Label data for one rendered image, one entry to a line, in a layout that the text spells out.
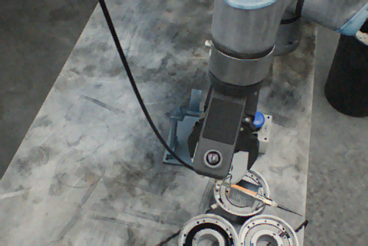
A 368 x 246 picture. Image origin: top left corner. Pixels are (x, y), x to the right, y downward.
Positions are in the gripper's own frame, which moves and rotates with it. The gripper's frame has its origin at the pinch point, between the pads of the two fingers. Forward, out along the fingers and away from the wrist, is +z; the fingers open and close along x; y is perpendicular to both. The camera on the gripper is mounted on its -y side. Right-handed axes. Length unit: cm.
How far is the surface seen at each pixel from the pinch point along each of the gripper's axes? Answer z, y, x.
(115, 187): 17.5, 5.9, 19.9
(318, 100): 82, 121, -36
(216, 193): 14.2, 7.3, -0.1
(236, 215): 13.8, 3.3, -4.4
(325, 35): 76, 168, -37
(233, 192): 11.5, 6.6, -3.2
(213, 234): 15.3, -0.7, -1.1
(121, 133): 15.9, 18.6, 23.0
